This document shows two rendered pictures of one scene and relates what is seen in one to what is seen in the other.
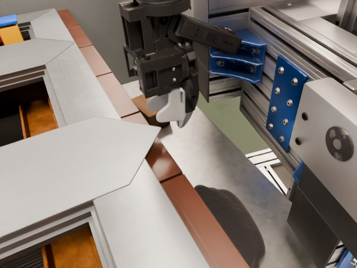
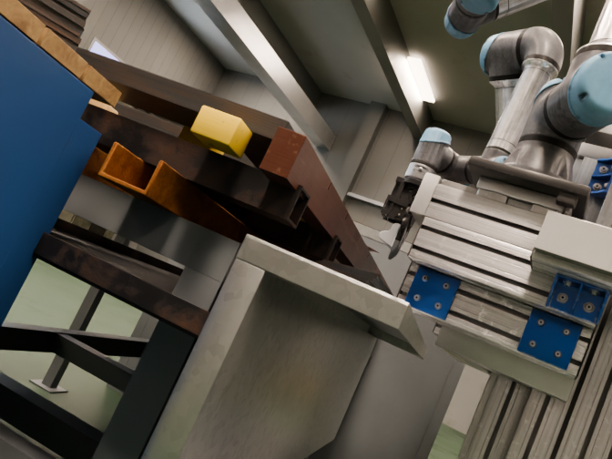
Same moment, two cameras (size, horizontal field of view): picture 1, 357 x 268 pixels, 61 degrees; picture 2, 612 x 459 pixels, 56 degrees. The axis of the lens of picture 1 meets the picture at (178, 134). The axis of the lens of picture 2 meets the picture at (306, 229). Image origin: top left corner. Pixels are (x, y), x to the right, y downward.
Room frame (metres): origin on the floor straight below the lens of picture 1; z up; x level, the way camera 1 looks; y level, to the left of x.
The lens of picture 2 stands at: (-0.85, -0.79, 0.62)
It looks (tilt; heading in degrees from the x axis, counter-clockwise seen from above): 8 degrees up; 41
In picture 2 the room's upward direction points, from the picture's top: 25 degrees clockwise
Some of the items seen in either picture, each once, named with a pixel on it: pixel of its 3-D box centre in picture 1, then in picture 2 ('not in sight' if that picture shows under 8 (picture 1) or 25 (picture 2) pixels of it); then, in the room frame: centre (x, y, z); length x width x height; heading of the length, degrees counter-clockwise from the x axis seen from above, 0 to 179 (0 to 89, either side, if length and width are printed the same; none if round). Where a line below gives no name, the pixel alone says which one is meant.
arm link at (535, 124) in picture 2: not in sight; (560, 117); (0.24, -0.34, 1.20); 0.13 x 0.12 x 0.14; 40
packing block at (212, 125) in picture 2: not in sight; (221, 132); (-0.39, -0.19, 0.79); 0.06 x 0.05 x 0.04; 114
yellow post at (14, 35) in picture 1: (20, 56); not in sight; (0.87, 0.46, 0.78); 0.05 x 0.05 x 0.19; 24
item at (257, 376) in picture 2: not in sight; (308, 391); (0.21, -0.07, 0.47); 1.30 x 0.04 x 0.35; 24
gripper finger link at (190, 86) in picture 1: (185, 85); (403, 225); (0.38, -0.02, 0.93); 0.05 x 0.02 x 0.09; 24
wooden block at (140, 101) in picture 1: (149, 111); not in sight; (0.63, 0.07, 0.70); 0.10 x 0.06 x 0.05; 34
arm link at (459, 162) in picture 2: not in sight; (458, 169); (0.49, -0.03, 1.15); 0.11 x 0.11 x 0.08; 75
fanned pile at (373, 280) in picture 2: not in sight; (347, 280); (-0.09, -0.26, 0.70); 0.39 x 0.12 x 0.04; 24
